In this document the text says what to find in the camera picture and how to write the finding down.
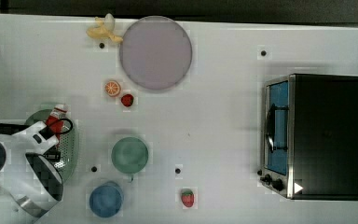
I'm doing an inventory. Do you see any black silver toaster oven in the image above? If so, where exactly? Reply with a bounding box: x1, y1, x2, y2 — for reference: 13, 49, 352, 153
257, 74, 358, 201

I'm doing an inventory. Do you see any lavender round plate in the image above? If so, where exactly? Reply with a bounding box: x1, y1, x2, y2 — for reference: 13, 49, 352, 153
119, 16, 192, 91

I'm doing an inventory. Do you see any red ketchup bottle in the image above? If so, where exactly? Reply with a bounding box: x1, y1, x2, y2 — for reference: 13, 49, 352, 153
46, 104, 68, 138

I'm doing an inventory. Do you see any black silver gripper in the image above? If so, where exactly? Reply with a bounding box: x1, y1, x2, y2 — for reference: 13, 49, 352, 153
27, 121, 61, 162

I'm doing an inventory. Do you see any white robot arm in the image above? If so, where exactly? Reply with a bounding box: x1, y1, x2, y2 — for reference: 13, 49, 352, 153
0, 121, 63, 218

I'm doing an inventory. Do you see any red strawberry toy upper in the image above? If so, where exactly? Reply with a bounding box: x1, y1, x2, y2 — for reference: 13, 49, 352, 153
120, 94, 134, 107

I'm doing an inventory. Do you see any green mug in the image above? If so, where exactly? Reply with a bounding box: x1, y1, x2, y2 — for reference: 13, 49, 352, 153
111, 137, 149, 182

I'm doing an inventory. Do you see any red strawberry toy lower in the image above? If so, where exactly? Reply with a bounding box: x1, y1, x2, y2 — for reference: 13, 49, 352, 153
181, 189, 195, 208

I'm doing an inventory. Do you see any red strawberry toy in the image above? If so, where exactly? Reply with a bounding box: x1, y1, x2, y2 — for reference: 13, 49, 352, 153
181, 189, 195, 208
120, 94, 134, 107

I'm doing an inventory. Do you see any orange slice toy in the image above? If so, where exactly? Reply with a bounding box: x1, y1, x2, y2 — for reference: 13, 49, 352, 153
104, 80, 121, 97

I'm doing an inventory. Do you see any blue cup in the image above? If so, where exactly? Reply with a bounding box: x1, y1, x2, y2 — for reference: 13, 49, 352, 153
89, 181, 124, 218

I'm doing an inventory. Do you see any green perforated strainer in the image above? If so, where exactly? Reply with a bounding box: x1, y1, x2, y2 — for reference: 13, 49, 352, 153
25, 105, 78, 182

